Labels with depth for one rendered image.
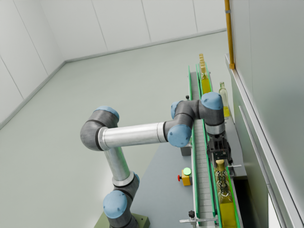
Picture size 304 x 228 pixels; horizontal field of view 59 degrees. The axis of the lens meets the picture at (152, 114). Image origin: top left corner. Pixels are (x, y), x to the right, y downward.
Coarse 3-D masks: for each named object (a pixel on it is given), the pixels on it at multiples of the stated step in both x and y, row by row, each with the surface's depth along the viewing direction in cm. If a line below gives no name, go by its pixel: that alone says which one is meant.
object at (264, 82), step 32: (256, 0) 72; (288, 0) 49; (256, 32) 77; (288, 32) 51; (256, 64) 84; (288, 64) 54; (256, 96) 92; (288, 96) 57; (256, 128) 92; (288, 128) 60; (288, 160) 64; (288, 192) 68; (288, 224) 64
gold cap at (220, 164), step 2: (216, 160) 117; (218, 160) 117; (220, 160) 116; (222, 160) 116; (216, 162) 116; (218, 162) 115; (220, 162) 115; (222, 162) 115; (218, 164) 115; (220, 164) 115; (222, 164) 115; (218, 166) 116; (220, 166) 115; (222, 166) 115; (224, 166) 117; (218, 168) 116; (220, 168) 116; (222, 168) 116; (224, 168) 117; (218, 170) 117; (220, 170) 116; (222, 170) 116
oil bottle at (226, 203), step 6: (228, 192) 110; (222, 198) 108; (228, 198) 108; (222, 204) 109; (228, 204) 109; (222, 210) 111; (228, 210) 111; (222, 216) 113; (228, 216) 113; (234, 216) 113; (222, 222) 116; (228, 222) 115; (234, 222) 114
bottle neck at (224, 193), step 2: (220, 184) 108; (222, 184) 108; (224, 184) 108; (226, 184) 107; (220, 186) 107; (222, 186) 109; (224, 186) 109; (226, 186) 106; (220, 188) 108; (222, 188) 106; (224, 188) 106; (226, 188) 106; (222, 190) 107; (224, 190) 107; (226, 190) 107; (222, 192) 108; (224, 192) 107; (226, 192) 107; (222, 194) 108; (224, 194) 108; (226, 194) 108
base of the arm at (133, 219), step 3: (132, 216) 136; (132, 219) 134; (135, 219) 140; (129, 222) 132; (132, 222) 134; (135, 222) 136; (126, 225) 130; (129, 225) 132; (132, 225) 133; (135, 225) 135
